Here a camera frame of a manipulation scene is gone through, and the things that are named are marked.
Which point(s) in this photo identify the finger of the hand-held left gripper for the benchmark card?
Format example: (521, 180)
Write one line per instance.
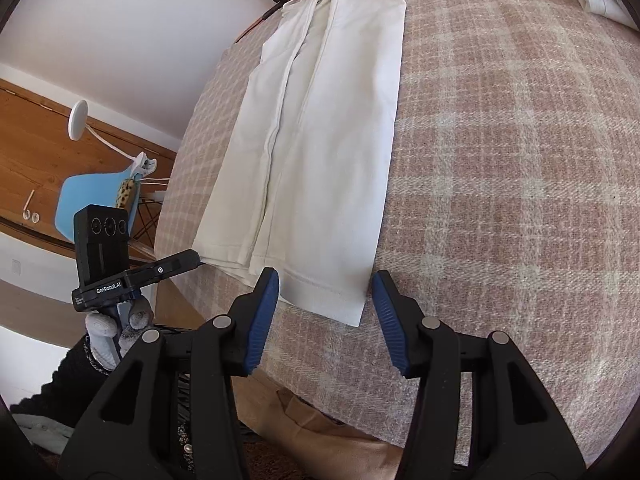
(172, 265)

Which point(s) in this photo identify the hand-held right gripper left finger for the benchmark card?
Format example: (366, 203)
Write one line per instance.
(261, 317)

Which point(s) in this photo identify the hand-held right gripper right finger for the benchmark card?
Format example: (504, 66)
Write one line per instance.
(387, 320)

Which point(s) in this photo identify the white tank top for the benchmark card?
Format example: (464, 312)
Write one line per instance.
(330, 135)

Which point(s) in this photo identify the person's left forearm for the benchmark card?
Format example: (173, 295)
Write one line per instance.
(65, 385)

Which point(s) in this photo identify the person's left hand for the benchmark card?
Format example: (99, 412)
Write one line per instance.
(102, 340)

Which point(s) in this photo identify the blue chair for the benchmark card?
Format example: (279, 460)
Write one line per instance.
(85, 200)

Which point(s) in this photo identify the leopard print cloth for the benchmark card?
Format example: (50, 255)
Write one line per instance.
(125, 192)

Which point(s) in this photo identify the brown paper bag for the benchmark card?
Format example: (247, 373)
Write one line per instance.
(320, 435)

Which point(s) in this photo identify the white desk lamp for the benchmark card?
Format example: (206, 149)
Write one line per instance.
(77, 117)

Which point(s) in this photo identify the pink plaid blanket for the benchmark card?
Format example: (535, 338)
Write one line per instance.
(500, 210)

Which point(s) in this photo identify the light grey cloth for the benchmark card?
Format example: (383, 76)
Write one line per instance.
(42, 437)

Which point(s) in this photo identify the white wall socket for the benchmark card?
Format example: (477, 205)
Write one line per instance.
(15, 267)

